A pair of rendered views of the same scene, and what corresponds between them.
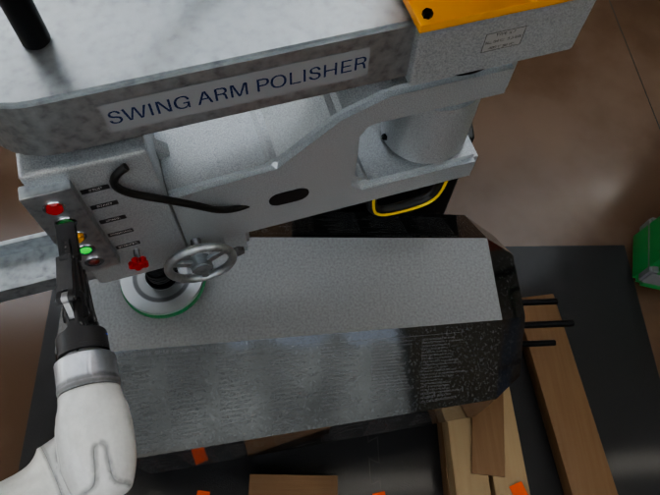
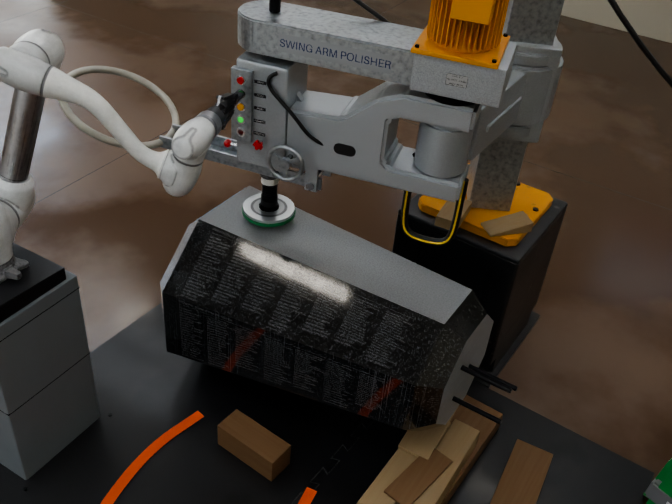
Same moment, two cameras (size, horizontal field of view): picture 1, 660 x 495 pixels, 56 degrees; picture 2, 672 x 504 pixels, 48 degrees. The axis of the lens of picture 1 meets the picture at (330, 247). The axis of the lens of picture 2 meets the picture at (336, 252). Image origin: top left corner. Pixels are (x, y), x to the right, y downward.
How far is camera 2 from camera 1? 188 cm
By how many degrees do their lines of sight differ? 34
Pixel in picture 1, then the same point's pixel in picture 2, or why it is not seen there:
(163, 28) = (319, 23)
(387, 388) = (348, 335)
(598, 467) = not seen: outside the picture
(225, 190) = (314, 122)
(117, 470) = (193, 139)
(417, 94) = (418, 105)
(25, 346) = not seen: hidden behind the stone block
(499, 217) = (553, 398)
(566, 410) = not seen: outside the picture
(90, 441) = (192, 126)
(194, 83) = (316, 40)
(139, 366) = (224, 243)
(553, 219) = (601, 424)
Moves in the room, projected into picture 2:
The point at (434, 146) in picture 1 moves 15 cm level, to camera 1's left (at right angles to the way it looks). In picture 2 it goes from (431, 158) to (396, 143)
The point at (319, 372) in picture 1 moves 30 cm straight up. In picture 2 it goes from (314, 300) to (320, 236)
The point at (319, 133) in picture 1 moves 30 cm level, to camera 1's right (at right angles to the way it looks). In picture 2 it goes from (367, 107) to (440, 138)
